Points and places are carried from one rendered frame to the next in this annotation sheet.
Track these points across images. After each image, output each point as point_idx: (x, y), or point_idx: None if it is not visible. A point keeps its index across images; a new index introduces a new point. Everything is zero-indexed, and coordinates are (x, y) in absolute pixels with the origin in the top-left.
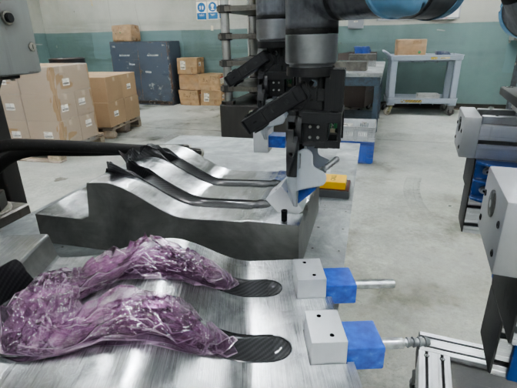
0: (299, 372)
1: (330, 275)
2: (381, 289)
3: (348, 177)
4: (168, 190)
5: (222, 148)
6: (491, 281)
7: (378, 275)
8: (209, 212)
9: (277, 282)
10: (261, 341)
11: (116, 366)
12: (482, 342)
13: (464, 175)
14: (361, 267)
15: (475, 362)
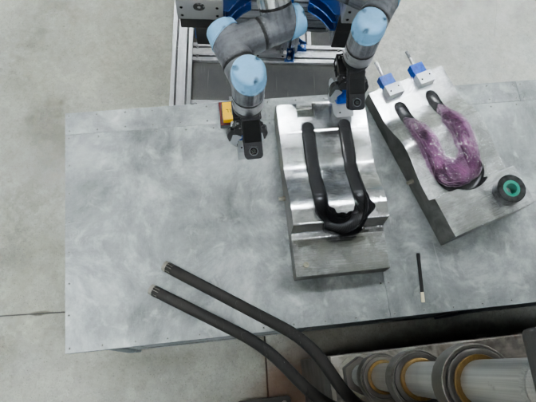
0: (437, 85)
1: (388, 82)
2: (51, 168)
3: (193, 109)
4: (353, 180)
5: (127, 258)
6: (336, 30)
7: (21, 174)
8: (361, 150)
9: (395, 104)
10: (428, 100)
11: (476, 121)
12: (339, 47)
13: (187, 25)
14: (8, 193)
15: (191, 84)
